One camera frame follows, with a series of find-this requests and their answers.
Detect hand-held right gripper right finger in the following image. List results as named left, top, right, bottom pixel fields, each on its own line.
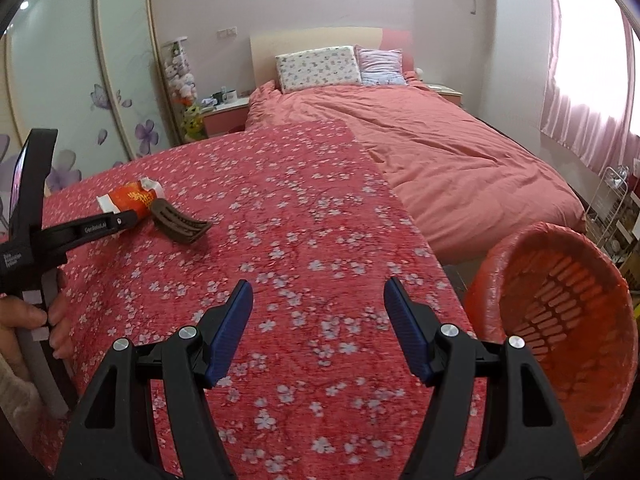
left=383, top=276, right=585, bottom=480

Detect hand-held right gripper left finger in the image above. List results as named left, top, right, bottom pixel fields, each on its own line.
left=54, top=279, right=254, bottom=480

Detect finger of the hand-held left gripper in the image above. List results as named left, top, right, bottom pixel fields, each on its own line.
left=37, top=211, right=139, bottom=257
left=7, top=129, right=59, bottom=242

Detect orange snack packet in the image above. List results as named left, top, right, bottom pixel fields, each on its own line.
left=97, top=177, right=166, bottom=223

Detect orange plastic basket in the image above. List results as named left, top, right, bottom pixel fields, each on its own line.
left=462, top=222, right=640, bottom=456

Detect person's left hand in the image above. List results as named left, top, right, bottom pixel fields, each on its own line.
left=0, top=271, right=75, bottom=360

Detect red floral blanket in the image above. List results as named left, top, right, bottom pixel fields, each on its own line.
left=30, top=121, right=488, bottom=480

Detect yellow green plush toy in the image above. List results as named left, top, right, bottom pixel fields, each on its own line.
left=181, top=102, right=206, bottom=142

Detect sliding door wardrobe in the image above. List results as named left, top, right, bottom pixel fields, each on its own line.
left=0, top=0, right=183, bottom=196

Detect pink white nightstand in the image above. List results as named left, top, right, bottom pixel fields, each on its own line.
left=201, top=97, right=251, bottom=138
left=425, top=82, right=464, bottom=108

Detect clear tube of plush toys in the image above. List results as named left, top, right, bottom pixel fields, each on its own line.
left=162, top=37, right=198, bottom=106

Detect bed with pink duvet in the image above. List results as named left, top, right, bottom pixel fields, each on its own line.
left=244, top=72, right=588, bottom=263

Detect purple striped pillow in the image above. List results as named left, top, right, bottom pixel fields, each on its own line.
left=355, top=46, right=408, bottom=87

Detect pink curtain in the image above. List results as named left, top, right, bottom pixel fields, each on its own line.
left=539, top=0, right=640, bottom=176

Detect white floral pillow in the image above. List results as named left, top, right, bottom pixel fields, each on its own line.
left=275, top=46, right=363, bottom=95

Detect beige pink headboard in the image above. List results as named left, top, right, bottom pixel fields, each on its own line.
left=249, top=26, right=416, bottom=88

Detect white wire rack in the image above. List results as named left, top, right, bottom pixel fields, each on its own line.
left=582, top=166, right=631, bottom=261

